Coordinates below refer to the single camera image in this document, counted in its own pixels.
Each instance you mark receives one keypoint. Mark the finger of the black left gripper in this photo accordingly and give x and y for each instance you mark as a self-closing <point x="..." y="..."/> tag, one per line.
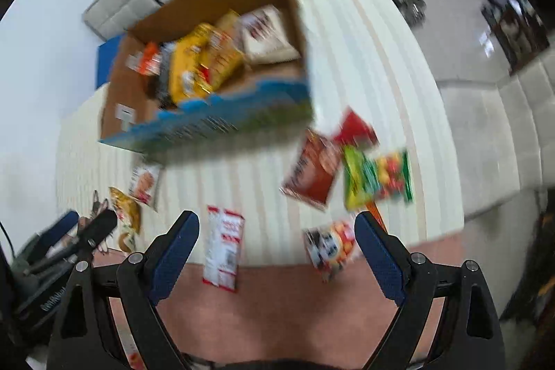
<point x="83" y="244"/>

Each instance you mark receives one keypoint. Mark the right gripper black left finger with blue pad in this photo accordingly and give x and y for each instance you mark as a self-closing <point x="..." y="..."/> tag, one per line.
<point x="85" y="334"/>

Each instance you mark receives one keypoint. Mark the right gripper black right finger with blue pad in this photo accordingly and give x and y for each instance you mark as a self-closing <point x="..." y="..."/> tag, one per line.
<point x="468" y="335"/>

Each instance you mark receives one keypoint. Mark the golden crinkled snack bag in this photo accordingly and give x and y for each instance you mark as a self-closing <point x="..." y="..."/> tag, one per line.
<point x="128" y="213"/>

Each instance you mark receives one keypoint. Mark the orange panda snack bag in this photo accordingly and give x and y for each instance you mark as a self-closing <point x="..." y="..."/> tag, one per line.
<point x="331" y="247"/>

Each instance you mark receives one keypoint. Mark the yellow egg snack bag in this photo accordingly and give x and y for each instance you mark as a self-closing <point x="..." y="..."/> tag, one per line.
<point x="223" y="53"/>

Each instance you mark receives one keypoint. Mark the yellow snack packet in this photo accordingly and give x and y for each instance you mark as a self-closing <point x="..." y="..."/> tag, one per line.
<point x="186" y="79"/>

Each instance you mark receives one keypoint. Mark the small white red snack packet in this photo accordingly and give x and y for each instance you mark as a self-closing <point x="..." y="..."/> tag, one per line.
<point x="144" y="183"/>

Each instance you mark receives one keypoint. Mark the white red spicy strip packet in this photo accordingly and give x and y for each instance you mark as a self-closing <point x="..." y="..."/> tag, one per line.
<point x="223" y="248"/>

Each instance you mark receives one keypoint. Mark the green yellow candy bag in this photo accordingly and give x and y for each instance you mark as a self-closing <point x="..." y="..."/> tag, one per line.
<point x="371" y="180"/>

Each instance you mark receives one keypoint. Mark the blue green cardboard box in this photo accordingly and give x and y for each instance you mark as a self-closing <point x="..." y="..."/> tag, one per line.
<point x="139" y="115"/>

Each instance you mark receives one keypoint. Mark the dark red biscuit packet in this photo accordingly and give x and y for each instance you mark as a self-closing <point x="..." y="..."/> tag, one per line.
<point x="313" y="175"/>

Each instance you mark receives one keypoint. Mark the beige sofa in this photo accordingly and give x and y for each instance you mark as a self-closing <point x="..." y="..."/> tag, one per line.
<point x="504" y="139"/>

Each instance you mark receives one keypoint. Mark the grey tufted ottoman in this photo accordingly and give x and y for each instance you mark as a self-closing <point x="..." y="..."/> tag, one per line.
<point x="111" y="18"/>

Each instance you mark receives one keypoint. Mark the cream Franzzi cookie packet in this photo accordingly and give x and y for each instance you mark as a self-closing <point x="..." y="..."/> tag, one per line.
<point x="264" y="38"/>

